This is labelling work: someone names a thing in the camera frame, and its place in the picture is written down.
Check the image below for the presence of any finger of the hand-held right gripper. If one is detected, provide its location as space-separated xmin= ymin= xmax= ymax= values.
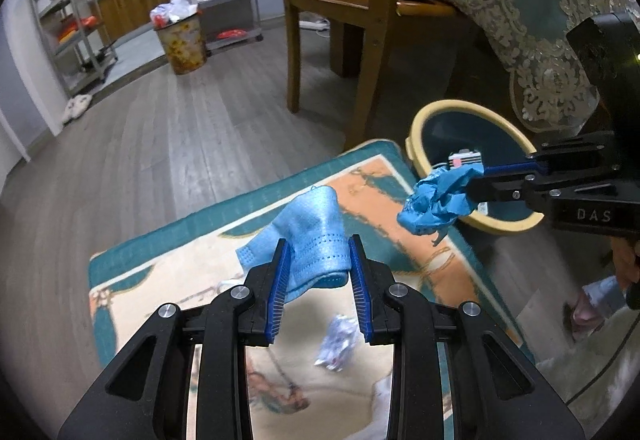
xmin=481 ymin=130 xmax=621 ymax=178
xmin=464 ymin=170 xmax=621 ymax=211

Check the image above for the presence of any light blue face mask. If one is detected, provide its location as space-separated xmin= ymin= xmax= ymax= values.
xmin=235 ymin=186 xmax=351 ymax=306

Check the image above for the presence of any grey floor mat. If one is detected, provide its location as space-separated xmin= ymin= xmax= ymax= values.
xmin=97 ymin=28 xmax=168 ymax=86

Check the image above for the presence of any crumpled silver foil wrapper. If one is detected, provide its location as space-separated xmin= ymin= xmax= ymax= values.
xmin=314 ymin=314 xmax=361 ymax=372

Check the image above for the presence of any wooden chair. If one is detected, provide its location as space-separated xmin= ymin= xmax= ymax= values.
xmin=265 ymin=0 xmax=458 ymax=146

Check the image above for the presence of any grey metal storage rack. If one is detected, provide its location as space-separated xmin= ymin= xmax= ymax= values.
xmin=27 ymin=0 xmax=120 ymax=96

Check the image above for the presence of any yellow rimmed teal basin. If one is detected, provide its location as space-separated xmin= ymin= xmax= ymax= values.
xmin=405 ymin=99 xmax=546 ymax=233

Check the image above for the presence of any teal printed floor mat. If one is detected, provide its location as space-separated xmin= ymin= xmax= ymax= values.
xmin=89 ymin=139 xmax=536 ymax=440

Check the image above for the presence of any blue glove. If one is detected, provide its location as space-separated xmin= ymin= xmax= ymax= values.
xmin=397 ymin=167 xmax=486 ymax=246

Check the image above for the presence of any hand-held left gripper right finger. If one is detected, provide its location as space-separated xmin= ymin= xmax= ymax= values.
xmin=347 ymin=234 xmax=587 ymax=440

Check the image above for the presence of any yellow patterned trash bin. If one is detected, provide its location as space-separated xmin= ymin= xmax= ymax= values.
xmin=150 ymin=0 xmax=207 ymax=76

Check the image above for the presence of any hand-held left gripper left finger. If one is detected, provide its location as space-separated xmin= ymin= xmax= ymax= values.
xmin=56 ymin=237 xmax=292 ymax=440

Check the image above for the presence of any wooden kitchen counter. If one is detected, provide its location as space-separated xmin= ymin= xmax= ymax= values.
xmin=90 ymin=0 xmax=171 ymax=41

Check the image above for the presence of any small white box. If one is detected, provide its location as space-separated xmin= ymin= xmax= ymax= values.
xmin=447 ymin=149 xmax=485 ymax=168

